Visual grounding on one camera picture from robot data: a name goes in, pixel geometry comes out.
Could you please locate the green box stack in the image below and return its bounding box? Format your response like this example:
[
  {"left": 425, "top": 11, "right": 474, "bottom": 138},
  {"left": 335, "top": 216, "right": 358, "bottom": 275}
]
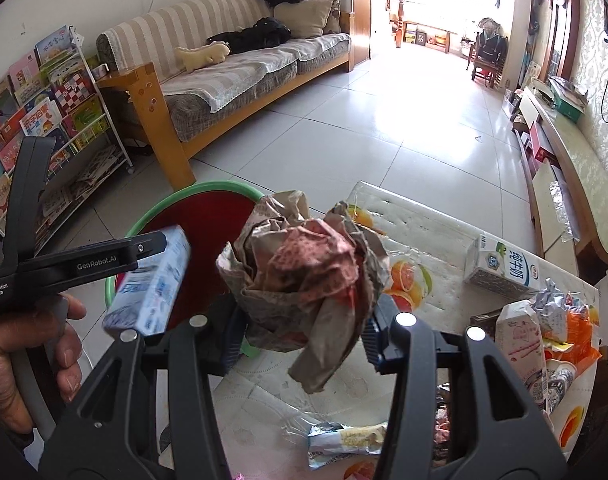
[{"left": 548, "top": 76, "right": 592, "bottom": 121}]

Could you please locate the wooden stair post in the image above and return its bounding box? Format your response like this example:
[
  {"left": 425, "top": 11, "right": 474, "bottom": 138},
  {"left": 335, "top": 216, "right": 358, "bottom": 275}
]
[{"left": 394, "top": 0, "right": 407, "bottom": 50}]

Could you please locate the fruit print table cover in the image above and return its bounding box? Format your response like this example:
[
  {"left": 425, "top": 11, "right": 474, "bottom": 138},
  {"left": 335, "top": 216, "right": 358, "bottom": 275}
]
[{"left": 204, "top": 180, "right": 600, "bottom": 480}]

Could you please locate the orange snack bag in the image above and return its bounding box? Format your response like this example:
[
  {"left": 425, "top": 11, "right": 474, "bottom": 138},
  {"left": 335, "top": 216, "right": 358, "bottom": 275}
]
[{"left": 541, "top": 305, "right": 602, "bottom": 386}]

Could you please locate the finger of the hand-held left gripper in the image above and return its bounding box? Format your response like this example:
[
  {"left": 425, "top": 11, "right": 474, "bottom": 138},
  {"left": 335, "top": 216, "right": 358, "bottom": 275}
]
[
  {"left": 18, "top": 231, "right": 168, "bottom": 286},
  {"left": 1, "top": 136, "right": 58, "bottom": 263}
]

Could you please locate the crumpled grey white wrapper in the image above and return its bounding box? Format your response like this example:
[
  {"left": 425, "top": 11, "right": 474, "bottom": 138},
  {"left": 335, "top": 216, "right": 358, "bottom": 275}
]
[{"left": 529, "top": 279, "right": 585, "bottom": 321}]

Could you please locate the wooden door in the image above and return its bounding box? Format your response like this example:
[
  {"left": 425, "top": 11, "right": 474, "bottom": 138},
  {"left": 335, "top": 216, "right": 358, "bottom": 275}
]
[{"left": 351, "top": 0, "right": 372, "bottom": 63}]

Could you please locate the red bin with green rim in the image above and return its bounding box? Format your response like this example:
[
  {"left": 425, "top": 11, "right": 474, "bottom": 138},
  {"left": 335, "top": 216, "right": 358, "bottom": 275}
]
[{"left": 104, "top": 180, "right": 267, "bottom": 361}]

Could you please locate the pink and white carton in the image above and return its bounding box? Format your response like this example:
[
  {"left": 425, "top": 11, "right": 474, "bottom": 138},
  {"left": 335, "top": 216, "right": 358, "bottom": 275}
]
[{"left": 494, "top": 300, "right": 547, "bottom": 413}]

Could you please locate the yellow silver snack wrapper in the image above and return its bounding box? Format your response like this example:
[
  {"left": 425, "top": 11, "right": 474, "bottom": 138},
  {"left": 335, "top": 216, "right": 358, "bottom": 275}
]
[{"left": 306, "top": 421, "right": 389, "bottom": 470}]

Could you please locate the white wire book rack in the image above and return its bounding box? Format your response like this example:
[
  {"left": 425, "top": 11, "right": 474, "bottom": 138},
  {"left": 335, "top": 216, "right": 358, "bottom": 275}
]
[{"left": 0, "top": 25, "right": 134, "bottom": 256}]

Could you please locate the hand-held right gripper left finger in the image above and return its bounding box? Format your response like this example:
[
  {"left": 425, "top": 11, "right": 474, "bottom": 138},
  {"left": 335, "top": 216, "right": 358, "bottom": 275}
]
[{"left": 38, "top": 304, "right": 249, "bottom": 480}]

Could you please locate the blue and white carton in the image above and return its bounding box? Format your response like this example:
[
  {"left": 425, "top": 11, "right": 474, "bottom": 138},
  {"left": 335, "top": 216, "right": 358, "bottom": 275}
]
[{"left": 102, "top": 225, "right": 193, "bottom": 337}]

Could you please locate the person's left hand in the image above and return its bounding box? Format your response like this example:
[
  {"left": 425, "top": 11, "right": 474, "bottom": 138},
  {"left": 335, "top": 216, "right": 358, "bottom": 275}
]
[{"left": 0, "top": 292, "right": 87, "bottom": 436}]

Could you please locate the long wooden television cabinet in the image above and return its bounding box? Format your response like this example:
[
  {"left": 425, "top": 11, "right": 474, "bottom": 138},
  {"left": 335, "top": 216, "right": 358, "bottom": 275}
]
[{"left": 514, "top": 77, "right": 608, "bottom": 266}]

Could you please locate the small white drink bottle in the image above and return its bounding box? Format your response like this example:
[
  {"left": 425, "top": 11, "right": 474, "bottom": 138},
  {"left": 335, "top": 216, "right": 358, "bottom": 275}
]
[{"left": 544, "top": 360, "right": 579, "bottom": 413}]

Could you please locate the brown paper wrapper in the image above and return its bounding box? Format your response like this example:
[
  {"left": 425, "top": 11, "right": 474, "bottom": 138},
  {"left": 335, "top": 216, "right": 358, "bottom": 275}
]
[{"left": 216, "top": 190, "right": 389, "bottom": 395}]

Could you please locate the beige cushion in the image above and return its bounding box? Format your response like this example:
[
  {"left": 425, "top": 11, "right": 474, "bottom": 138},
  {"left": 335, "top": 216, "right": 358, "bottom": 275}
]
[
  {"left": 309, "top": 0, "right": 343, "bottom": 35},
  {"left": 274, "top": 0, "right": 335, "bottom": 38}
]

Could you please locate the silver foil sheet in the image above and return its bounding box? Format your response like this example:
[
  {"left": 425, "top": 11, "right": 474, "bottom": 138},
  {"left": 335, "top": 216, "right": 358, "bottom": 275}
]
[{"left": 548, "top": 180, "right": 576, "bottom": 241}]

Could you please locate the wooden sofa with striped cover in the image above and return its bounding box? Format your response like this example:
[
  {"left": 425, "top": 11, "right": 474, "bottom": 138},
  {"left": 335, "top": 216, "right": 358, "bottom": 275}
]
[{"left": 94, "top": 0, "right": 357, "bottom": 188}]

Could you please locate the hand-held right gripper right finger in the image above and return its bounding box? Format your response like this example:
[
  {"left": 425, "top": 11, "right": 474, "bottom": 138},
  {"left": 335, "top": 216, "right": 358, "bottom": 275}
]
[{"left": 361, "top": 297, "right": 570, "bottom": 480}]

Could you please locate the row of children's books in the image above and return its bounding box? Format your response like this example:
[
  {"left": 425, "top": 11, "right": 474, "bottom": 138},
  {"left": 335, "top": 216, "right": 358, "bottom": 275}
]
[{"left": 0, "top": 25, "right": 109, "bottom": 221}]

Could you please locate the wooden chair with clothes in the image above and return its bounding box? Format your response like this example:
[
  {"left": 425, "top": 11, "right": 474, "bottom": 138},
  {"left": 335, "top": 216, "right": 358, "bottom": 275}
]
[{"left": 466, "top": 17, "right": 510, "bottom": 88}]

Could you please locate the white and green milk carton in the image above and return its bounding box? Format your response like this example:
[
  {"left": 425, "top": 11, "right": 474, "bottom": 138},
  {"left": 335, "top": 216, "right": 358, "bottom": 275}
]
[{"left": 464, "top": 234, "right": 541, "bottom": 301}]

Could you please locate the dark brown cigarette box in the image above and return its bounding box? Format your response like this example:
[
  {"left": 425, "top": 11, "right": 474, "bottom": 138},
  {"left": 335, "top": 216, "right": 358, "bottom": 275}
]
[{"left": 470, "top": 309, "right": 505, "bottom": 333}]

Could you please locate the cream plush toy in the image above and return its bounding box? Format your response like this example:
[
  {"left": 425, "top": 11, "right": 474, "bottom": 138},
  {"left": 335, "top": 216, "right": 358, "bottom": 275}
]
[{"left": 174, "top": 41, "right": 231, "bottom": 73}]

